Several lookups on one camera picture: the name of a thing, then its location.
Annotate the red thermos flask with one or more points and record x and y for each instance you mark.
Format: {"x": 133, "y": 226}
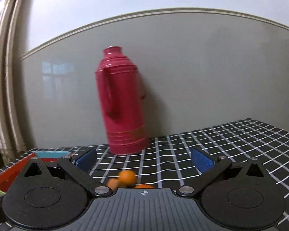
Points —
{"x": 120, "y": 94}

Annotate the beige curtain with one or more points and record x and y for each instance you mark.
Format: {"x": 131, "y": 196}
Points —
{"x": 11, "y": 140}

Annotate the red cardboard box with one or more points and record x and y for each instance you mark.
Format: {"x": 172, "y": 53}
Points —
{"x": 9, "y": 172}

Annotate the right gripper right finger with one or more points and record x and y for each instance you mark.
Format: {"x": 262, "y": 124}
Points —
{"x": 234, "y": 195}

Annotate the orange tangerine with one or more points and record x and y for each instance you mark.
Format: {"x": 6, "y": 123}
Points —
{"x": 127, "y": 177}
{"x": 144, "y": 186}

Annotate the black white grid tablecloth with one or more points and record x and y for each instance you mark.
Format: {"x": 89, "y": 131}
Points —
{"x": 166, "y": 165}

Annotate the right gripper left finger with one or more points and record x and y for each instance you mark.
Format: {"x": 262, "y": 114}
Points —
{"x": 38, "y": 200}

